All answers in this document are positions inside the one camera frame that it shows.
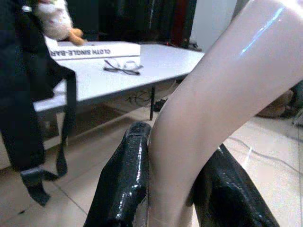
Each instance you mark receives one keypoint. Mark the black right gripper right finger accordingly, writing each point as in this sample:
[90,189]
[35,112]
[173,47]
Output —
[227,189]

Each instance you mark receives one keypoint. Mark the black-rimmed eyeglasses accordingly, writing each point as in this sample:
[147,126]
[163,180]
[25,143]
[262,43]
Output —
[123,67]

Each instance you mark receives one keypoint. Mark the dark hanging clothes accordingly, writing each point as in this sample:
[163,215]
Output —
[146,19]

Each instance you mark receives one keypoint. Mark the white printed cardboard box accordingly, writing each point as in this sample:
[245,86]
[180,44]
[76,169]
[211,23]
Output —
[94,50]

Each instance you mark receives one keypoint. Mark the brown object on floor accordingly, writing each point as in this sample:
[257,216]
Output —
[280,106]

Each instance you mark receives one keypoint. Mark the white and orange plush toy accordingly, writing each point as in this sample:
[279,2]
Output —
[59,21]

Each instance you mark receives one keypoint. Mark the white table with black legs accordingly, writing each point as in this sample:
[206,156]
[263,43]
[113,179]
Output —
[132,71]

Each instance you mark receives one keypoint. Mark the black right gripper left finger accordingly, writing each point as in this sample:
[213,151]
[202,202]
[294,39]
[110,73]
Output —
[123,179]

